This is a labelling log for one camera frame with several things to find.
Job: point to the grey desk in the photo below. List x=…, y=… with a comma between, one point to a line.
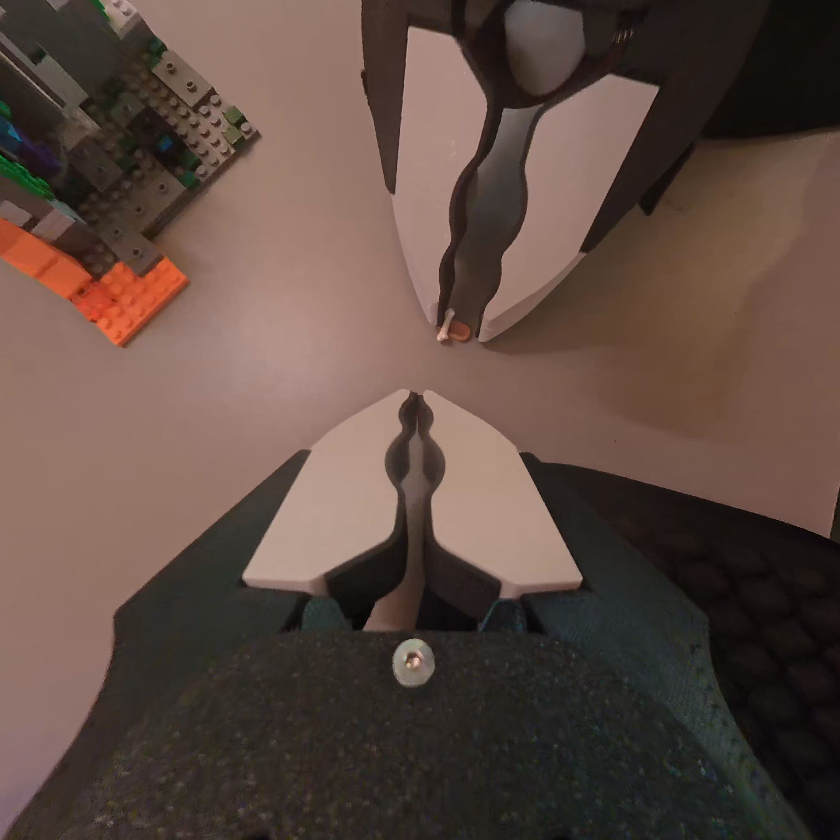
x=262, y=361

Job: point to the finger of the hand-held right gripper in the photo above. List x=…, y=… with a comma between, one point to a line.
x=577, y=184
x=426, y=164

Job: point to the orange toy brick plate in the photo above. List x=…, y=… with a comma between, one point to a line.
x=124, y=302

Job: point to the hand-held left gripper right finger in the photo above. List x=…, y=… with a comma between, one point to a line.
x=505, y=518

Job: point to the white toy bone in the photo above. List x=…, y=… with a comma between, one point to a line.
x=445, y=326

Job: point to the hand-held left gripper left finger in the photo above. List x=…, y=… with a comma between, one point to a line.
x=328, y=518

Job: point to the toy brick tower model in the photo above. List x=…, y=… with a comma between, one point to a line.
x=98, y=131

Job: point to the small brown plate piece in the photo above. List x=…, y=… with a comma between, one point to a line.
x=463, y=331

